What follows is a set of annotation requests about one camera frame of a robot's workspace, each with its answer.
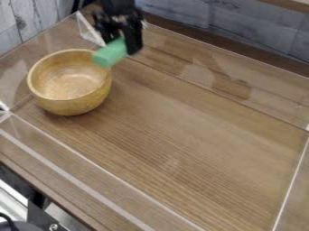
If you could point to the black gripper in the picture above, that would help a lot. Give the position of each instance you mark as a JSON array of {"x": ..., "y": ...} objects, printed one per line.
[{"x": 120, "y": 15}]

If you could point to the green rectangular block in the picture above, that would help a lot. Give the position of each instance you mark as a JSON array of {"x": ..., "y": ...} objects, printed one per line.
[{"x": 112, "y": 54}]

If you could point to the wooden bowl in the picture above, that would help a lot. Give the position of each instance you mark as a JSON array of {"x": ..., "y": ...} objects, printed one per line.
[{"x": 69, "y": 84}]

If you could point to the clear acrylic tray walls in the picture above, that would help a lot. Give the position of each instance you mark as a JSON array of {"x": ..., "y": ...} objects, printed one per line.
[{"x": 196, "y": 148}]

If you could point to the black metal bracket with screw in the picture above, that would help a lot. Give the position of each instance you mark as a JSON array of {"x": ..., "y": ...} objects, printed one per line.
[{"x": 51, "y": 218}]

